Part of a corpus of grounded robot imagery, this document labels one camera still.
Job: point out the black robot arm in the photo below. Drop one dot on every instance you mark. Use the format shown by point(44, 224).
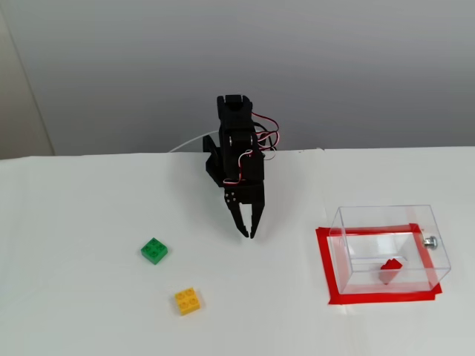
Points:
point(235, 118)

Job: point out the yellow lego brick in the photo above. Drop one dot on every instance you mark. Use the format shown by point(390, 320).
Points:
point(187, 301)

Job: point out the transparent plastic box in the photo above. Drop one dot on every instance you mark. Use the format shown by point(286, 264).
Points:
point(371, 244)

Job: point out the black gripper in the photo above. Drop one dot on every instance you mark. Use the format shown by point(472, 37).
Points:
point(248, 196)

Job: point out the silver box lock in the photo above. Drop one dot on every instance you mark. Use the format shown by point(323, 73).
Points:
point(430, 243)

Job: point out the red lego brick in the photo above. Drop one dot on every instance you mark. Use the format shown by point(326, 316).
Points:
point(391, 265)

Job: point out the green lego brick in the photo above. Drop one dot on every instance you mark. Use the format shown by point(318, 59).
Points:
point(154, 251)

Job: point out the red tape frame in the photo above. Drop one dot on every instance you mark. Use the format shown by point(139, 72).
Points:
point(322, 259)

